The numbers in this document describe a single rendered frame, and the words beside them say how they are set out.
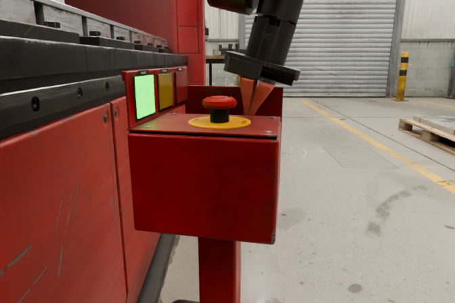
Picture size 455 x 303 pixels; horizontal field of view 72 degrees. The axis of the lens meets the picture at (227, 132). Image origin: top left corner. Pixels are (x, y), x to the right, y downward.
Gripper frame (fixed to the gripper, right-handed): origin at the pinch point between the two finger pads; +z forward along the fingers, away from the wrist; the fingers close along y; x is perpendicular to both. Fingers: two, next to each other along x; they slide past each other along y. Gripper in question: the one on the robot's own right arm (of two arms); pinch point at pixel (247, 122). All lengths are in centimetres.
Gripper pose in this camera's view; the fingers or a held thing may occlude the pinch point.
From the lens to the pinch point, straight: 46.2
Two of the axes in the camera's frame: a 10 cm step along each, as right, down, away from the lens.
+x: -1.9, 2.4, -9.5
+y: -9.5, -2.9, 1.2
